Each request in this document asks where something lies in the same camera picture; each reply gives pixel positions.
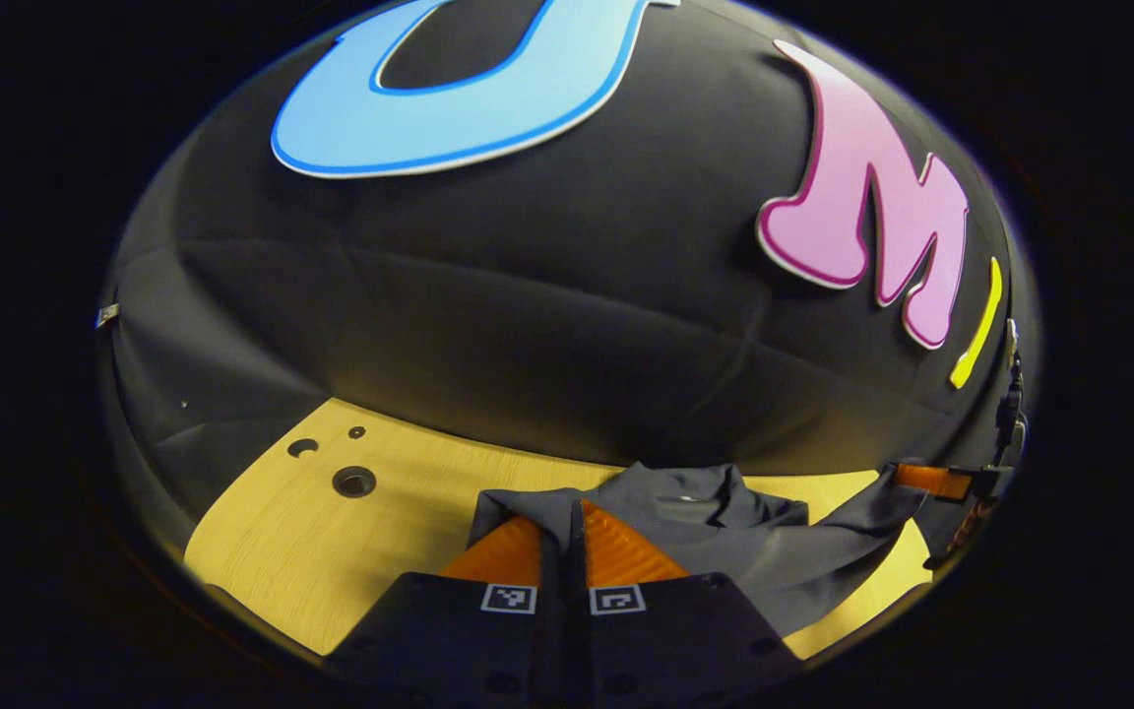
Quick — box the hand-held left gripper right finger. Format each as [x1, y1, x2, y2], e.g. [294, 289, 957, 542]
[569, 498, 806, 708]

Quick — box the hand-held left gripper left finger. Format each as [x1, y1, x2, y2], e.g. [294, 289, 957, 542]
[327, 500, 568, 708]

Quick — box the grey long-sleeved shirt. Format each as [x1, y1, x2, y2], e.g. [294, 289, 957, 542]
[469, 462, 930, 637]

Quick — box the black backdrop cloth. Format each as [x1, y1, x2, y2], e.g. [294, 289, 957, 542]
[96, 0, 1040, 582]

